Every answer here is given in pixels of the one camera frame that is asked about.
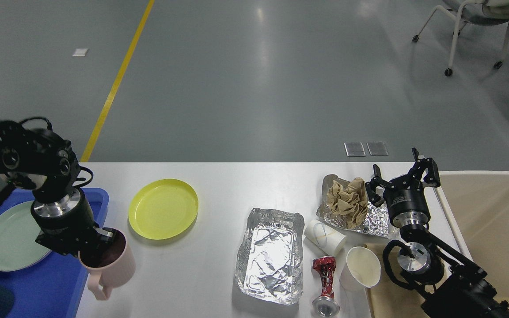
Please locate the small crumpled foil tray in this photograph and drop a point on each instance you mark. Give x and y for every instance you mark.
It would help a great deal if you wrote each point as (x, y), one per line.
(376, 222)

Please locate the pale green plate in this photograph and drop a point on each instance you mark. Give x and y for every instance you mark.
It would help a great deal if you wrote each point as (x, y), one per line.
(18, 232)

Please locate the blue plastic tray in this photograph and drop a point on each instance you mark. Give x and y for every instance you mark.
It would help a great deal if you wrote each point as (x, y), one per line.
(52, 288)

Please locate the crumpled brown paper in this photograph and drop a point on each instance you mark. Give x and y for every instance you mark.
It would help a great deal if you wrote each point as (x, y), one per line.
(349, 202)

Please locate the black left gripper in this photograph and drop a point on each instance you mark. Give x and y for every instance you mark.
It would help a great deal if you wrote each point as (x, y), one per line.
(67, 227)

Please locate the yellow plastic plate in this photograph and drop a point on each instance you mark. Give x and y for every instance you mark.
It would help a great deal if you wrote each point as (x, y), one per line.
(163, 209)

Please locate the lying white paper cup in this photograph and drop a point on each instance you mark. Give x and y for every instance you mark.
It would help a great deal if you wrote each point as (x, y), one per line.
(326, 238)

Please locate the white office chair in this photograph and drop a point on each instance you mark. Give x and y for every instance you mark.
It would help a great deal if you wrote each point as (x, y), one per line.
(474, 12)

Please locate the floor socket plate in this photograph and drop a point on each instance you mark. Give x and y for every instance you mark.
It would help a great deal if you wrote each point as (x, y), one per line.
(354, 149)
(377, 148)

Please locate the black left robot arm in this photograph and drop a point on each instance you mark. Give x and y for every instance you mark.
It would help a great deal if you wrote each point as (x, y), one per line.
(41, 161)

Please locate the brown paper sheet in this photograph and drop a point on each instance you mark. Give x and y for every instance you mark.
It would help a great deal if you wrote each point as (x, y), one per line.
(387, 300)

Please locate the crushed white paper cup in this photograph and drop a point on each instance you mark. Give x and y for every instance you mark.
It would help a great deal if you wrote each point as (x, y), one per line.
(362, 269)

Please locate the large foil tray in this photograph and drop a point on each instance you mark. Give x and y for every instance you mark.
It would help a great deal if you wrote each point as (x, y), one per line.
(269, 263)

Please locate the left floor socket plate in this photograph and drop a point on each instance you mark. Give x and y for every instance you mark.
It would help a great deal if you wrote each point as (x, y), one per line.
(354, 149)

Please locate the crushed red can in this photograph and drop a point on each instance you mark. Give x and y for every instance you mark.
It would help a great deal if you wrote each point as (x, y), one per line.
(325, 305)

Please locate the right floor socket plate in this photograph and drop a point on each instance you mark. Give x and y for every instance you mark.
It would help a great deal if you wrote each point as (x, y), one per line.
(377, 148)

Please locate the beige plastic bin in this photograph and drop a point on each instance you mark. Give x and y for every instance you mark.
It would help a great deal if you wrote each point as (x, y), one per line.
(476, 204)

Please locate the pink mug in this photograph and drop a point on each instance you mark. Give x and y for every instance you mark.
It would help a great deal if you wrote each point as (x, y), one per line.
(104, 278)

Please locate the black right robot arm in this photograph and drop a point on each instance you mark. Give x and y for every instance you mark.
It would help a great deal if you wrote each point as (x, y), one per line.
(451, 285)

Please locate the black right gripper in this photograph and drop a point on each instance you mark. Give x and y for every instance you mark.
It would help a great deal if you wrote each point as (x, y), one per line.
(404, 196)

